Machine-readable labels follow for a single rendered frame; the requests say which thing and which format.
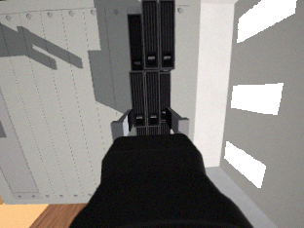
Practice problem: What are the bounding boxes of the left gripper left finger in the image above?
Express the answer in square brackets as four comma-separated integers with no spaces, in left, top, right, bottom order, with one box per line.
[110,109,133,142]

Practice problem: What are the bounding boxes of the light grey rectangular frame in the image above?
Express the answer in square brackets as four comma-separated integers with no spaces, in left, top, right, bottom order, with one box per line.
[0,0,201,205]

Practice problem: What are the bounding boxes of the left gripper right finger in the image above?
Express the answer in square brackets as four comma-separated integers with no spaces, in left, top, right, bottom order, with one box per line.
[166,107,190,137]

